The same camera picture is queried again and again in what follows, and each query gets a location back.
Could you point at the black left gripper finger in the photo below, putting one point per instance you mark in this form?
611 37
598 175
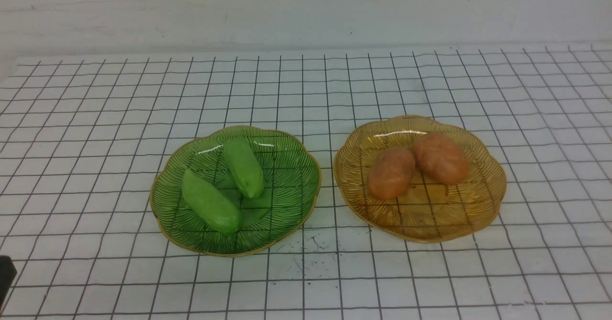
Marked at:
8 272

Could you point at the orange potato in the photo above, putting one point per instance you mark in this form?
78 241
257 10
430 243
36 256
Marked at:
391 174
441 158

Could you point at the green glass plate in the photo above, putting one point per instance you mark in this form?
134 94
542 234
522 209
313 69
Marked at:
292 183

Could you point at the amber glass plate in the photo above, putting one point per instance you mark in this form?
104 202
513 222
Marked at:
429 212

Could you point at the green vegetable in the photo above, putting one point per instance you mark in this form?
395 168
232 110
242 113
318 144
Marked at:
213 207
245 168

